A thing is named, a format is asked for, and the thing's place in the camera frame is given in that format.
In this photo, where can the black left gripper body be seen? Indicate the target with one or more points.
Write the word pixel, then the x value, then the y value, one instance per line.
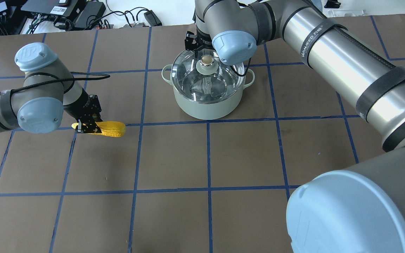
pixel 79 106

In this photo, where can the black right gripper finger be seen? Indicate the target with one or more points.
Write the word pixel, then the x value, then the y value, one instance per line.
pixel 196 54

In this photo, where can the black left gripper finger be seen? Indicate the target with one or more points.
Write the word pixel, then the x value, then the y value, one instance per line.
pixel 87 128
pixel 95 117

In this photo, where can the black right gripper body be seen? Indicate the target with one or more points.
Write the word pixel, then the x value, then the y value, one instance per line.
pixel 202 43

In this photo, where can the yellow corn cob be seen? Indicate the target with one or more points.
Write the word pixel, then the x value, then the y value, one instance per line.
pixel 110 128

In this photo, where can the glass pot lid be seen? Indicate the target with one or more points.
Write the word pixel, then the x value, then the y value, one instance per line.
pixel 207 80

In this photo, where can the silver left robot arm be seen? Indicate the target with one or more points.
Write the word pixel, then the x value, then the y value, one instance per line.
pixel 49 91

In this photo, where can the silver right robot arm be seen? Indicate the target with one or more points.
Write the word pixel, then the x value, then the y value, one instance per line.
pixel 357 204

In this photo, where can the pale green cooking pot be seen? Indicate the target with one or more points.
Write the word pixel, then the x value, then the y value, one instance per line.
pixel 215 110

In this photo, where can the black laptop charger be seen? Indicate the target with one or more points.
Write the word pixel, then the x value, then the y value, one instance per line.
pixel 152 18

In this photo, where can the power strip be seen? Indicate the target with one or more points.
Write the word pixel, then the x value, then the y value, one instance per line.
pixel 107 25

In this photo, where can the black power brick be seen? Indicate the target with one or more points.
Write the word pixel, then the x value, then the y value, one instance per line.
pixel 92 10

